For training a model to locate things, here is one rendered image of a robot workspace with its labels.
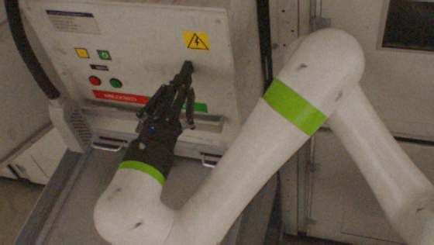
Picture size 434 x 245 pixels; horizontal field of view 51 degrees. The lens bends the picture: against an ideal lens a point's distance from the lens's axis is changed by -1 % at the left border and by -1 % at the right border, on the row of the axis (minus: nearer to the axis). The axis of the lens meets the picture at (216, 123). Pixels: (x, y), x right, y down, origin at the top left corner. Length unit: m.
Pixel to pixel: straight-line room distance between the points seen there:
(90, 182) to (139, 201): 0.61
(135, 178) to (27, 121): 0.79
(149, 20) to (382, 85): 0.63
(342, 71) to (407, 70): 0.46
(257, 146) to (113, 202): 0.26
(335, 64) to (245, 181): 0.25
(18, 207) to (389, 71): 1.96
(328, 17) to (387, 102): 0.32
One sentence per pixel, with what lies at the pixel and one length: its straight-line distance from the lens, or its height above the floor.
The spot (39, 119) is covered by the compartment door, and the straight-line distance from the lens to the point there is 1.59.
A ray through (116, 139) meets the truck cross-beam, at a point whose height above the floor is 0.90.
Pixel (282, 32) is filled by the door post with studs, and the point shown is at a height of 1.16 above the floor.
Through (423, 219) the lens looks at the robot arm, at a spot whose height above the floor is 1.13.
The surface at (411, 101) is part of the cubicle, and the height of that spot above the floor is 0.98.
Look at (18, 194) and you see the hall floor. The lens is 2.64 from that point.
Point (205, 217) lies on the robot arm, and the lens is 0.83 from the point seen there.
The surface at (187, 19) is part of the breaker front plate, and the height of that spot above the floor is 1.36.
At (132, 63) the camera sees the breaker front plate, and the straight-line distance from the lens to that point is 1.12.
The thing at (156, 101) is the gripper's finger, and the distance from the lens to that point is 0.99.
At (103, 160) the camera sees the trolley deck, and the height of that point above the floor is 0.85.
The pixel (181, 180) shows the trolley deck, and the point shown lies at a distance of 1.33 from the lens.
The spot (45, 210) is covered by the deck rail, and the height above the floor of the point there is 0.87.
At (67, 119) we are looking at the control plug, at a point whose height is 1.09.
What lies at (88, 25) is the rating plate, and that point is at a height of 1.33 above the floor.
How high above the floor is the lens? 1.94
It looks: 50 degrees down
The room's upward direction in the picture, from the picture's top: 12 degrees counter-clockwise
